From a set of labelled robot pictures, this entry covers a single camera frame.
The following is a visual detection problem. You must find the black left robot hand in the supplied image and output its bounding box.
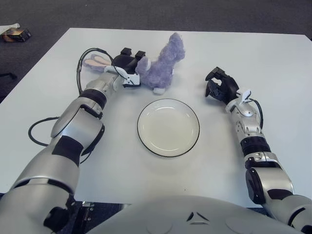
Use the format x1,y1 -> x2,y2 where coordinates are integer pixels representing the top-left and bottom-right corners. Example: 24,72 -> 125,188
113,47 -> 147,74

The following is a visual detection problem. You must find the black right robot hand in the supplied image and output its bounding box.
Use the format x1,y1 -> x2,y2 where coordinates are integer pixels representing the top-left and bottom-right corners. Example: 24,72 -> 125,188
204,66 -> 241,103

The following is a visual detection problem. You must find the purple plush bunny doll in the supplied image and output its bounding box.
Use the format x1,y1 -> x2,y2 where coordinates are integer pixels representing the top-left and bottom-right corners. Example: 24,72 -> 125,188
81,32 -> 187,95

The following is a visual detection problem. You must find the white plate with black rim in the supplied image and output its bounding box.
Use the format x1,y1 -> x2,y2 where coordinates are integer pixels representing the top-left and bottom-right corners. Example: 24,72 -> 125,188
136,98 -> 201,158

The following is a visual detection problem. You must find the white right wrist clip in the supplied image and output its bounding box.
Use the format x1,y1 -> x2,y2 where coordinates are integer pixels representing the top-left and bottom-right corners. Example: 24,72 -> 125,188
237,89 -> 252,103

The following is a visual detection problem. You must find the dark box on floor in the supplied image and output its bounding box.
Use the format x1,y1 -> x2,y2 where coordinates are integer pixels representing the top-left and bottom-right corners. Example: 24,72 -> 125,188
2,27 -> 32,43

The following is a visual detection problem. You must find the white paper on floor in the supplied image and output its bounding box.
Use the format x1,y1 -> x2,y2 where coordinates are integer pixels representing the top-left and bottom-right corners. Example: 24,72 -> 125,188
0,22 -> 20,35

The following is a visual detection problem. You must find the silver robot torso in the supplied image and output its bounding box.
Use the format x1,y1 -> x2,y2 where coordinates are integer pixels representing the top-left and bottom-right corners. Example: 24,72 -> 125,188
85,194 -> 303,234

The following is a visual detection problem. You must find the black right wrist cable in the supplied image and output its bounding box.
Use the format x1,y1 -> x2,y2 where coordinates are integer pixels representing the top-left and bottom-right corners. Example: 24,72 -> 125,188
249,98 -> 265,130

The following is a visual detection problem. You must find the metal table leg bracket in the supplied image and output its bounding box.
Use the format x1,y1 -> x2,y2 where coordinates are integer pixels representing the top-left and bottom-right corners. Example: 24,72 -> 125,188
73,201 -> 96,230

